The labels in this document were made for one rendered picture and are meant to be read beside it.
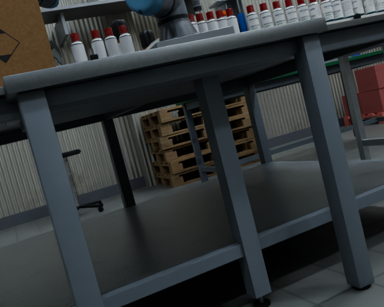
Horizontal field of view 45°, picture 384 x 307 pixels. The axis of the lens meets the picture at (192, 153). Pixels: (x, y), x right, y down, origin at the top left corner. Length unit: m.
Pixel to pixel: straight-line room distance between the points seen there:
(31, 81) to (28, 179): 4.08
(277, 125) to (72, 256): 5.19
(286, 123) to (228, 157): 4.83
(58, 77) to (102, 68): 0.10
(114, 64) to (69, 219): 0.38
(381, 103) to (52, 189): 5.18
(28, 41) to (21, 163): 3.70
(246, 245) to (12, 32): 0.96
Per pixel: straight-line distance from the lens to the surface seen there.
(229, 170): 1.41
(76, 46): 1.93
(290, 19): 2.39
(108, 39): 1.97
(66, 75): 1.11
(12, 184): 5.15
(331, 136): 1.42
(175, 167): 4.60
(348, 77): 2.76
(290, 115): 6.27
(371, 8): 2.73
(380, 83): 5.97
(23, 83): 1.10
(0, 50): 1.48
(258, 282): 1.51
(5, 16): 1.52
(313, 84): 1.40
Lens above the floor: 0.64
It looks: 4 degrees down
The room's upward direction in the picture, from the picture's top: 14 degrees counter-clockwise
